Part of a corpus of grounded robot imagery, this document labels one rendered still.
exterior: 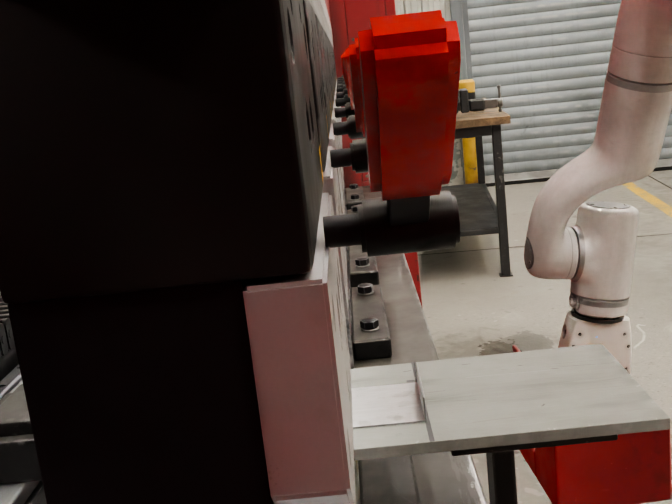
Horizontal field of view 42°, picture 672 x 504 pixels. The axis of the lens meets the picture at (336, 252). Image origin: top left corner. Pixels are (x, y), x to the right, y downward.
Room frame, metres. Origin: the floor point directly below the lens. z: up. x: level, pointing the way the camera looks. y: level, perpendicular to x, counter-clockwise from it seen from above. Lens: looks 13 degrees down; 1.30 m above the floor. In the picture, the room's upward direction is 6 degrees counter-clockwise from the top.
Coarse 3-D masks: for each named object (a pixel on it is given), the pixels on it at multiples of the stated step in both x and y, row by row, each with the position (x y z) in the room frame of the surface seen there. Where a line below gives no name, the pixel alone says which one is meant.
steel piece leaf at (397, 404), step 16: (416, 368) 0.73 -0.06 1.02; (400, 384) 0.74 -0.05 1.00; (416, 384) 0.74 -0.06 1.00; (352, 400) 0.72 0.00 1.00; (368, 400) 0.71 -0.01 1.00; (384, 400) 0.71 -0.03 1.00; (400, 400) 0.71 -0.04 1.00; (416, 400) 0.70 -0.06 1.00; (352, 416) 0.68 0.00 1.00; (368, 416) 0.68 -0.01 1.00; (384, 416) 0.68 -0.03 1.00; (400, 416) 0.67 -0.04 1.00; (416, 416) 0.67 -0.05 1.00
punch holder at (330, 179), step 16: (304, 0) 0.42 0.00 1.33; (320, 64) 0.56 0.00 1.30; (320, 80) 0.51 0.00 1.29; (320, 96) 0.47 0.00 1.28; (320, 112) 0.44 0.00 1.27; (320, 128) 0.42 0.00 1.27; (320, 144) 0.42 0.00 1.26; (336, 176) 0.52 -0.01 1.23; (336, 192) 0.47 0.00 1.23; (336, 208) 0.42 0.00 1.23
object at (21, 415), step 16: (0, 400) 0.76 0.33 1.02; (16, 400) 0.72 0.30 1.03; (0, 416) 0.69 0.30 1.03; (16, 416) 0.69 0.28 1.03; (0, 432) 0.67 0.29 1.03; (16, 432) 0.67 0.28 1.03; (32, 432) 0.67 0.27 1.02; (0, 448) 0.66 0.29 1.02; (16, 448) 0.66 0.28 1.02; (32, 448) 0.66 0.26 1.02; (0, 464) 0.66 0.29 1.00; (16, 464) 0.66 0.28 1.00; (32, 464) 0.66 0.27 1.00; (0, 480) 0.66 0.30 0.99; (16, 480) 0.66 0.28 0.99; (32, 480) 0.66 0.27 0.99
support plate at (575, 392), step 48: (384, 384) 0.75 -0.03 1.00; (432, 384) 0.74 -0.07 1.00; (480, 384) 0.73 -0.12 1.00; (528, 384) 0.72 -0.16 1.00; (576, 384) 0.70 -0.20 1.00; (624, 384) 0.69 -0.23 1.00; (384, 432) 0.65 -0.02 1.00; (480, 432) 0.63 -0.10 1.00; (528, 432) 0.62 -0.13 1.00; (576, 432) 0.62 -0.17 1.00; (624, 432) 0.62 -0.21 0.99
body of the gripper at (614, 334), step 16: (576, 320) 1.19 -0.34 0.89; (592, 320) 1.18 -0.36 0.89; (608, 320) 1.18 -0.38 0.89; (624, 320) 1.20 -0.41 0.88; (560, 336) 1.23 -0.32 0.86; (576, 336) 1.19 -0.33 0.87; (592, 336) 1.19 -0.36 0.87; (608, 336) 1.19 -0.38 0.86; (624, 336) 1.19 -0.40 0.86; (624, 352) 1.19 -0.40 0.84
